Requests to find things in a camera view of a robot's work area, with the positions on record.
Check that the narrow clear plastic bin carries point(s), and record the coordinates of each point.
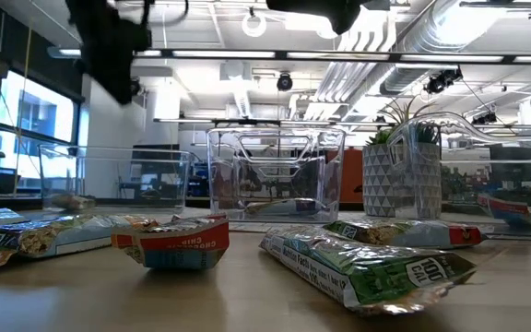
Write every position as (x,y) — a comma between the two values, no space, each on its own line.
(500,184)

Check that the green plant in patterned pot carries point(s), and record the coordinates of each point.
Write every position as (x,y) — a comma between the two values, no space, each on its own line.
(378,184)

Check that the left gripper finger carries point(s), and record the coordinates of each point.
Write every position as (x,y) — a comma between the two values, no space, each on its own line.
(115,76)

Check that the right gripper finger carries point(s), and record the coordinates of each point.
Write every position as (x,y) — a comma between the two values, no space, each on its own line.
(330,11)

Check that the black dome camera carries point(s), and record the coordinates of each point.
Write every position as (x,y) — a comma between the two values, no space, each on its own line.
(285,82)
(135,87)

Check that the black hanging rail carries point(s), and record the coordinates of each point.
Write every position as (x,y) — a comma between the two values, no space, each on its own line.
(247,122)

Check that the small black track light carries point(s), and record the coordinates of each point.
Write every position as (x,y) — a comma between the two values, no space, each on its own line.
(484,119)

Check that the red-ended Chewy granola bar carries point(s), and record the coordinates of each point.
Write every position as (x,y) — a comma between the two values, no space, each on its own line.
(178,242)
(519,212)
(404,233)

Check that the wide clear plastic bin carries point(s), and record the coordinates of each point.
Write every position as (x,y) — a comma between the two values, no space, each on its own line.
(113,175)

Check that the grey woven placemat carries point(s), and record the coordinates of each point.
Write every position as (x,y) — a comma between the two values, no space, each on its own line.
(270,227)

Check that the large office window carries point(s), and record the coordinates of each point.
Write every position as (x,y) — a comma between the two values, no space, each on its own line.
(39,115)

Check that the purple-ended Chewy granola bar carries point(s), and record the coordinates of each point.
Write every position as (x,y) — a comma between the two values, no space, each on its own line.
(284,206)

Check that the linear ceiling light strip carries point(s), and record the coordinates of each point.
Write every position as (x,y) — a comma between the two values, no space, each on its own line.
(279,55)

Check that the green white snack bar front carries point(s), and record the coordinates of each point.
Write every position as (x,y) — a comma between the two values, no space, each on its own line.
(362,272)

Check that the orange cabinet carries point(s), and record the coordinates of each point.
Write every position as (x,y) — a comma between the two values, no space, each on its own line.
(352,175)

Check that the black track spotlight cluster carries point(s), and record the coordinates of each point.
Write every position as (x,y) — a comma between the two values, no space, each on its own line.
(440,82)

